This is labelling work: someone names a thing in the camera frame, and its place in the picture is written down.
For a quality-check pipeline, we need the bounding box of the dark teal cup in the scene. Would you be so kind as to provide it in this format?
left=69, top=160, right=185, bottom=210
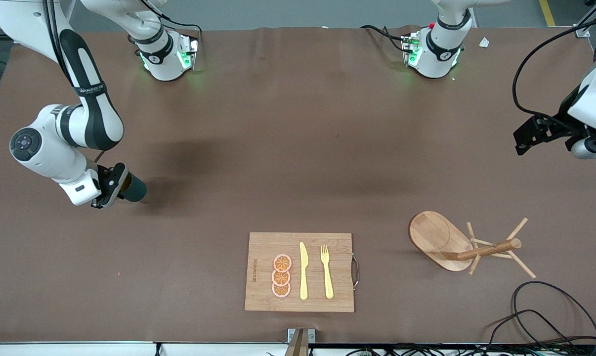
left=120, top=173, right=148, bottom=203

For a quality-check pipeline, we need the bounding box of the circuit box with green light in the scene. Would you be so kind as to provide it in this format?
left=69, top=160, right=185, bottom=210
left=178, top=35, right=200, bottom=71
left=401, top=32, right=422, bottom=67

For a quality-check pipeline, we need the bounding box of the wooden mug tree stand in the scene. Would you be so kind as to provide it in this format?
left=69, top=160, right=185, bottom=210
left=409, top=211, right=537, bottom=279

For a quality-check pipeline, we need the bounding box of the wooden cutting board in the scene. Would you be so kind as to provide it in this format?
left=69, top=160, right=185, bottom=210
left=245, top=232, right=360, bottom=313

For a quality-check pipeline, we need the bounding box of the yellow plastic knife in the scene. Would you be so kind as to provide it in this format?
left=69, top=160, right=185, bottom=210
left=299, top=242, right=309, bottom=301

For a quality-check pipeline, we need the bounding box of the yellow plastic fork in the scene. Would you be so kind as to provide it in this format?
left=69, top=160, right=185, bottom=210
left=320, top=245, right=335, bottom=300

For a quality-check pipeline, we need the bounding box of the black base cable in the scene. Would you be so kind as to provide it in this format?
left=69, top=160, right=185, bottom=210
left=360, top=25, right=408, bottom=52
left=137, top=0, right=203, bottom=47

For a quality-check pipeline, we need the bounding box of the metal table bracket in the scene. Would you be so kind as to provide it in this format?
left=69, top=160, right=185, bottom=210
left=287, top=328, right=316, bottom=356

